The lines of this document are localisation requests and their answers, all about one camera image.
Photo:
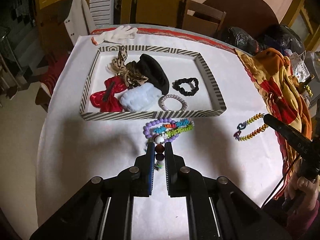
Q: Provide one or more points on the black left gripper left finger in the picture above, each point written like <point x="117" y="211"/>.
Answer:
<point x="145" y="163"/>

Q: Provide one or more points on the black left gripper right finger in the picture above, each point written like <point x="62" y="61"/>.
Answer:
<point x="176" y="179"/>

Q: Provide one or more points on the braided pink grey hairband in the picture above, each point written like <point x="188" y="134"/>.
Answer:
<point x="172" y="102"/>

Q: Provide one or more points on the white fluffy scrunchie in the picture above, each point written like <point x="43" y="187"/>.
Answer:
<point x="140" y="98"/>

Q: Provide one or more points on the red satin bow clip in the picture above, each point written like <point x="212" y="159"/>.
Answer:
<point x="105" y="100"/>

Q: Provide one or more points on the black scrunchie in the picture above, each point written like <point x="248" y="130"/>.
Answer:
<point x="186" y="86"/>

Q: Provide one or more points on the black cloth hair clip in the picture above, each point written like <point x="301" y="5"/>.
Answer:
<point x="151" y="69"/>

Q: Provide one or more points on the leopard print bow scrunchie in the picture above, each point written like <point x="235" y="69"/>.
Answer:
<point x="129" y="72"/>

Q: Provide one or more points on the person's right hand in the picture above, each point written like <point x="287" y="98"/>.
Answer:
<point x="300" y="194"/>

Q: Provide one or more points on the white table cloth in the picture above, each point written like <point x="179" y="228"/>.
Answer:
<point x="73" y="151"/>

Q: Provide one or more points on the striped tray box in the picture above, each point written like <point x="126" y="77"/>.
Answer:
<point x="176" y="63"/>

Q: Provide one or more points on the orange red floral blanket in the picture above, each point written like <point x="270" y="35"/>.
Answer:
<point x="272" y="76"/>

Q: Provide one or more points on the black plastic bag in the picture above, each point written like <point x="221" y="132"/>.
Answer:
<point x="238" y="38"/>

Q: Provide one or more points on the white cotton glove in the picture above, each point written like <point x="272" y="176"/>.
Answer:
<point x="117" y="36"/>

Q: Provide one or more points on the wooden chair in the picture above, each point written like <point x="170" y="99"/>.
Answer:
<point x="201" y="19"/>

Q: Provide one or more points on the white garment on chair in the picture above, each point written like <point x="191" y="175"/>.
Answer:
<point x="79" y="21"/>

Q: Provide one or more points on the white louvered door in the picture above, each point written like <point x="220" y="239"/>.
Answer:
<point x="102" y="12"/>

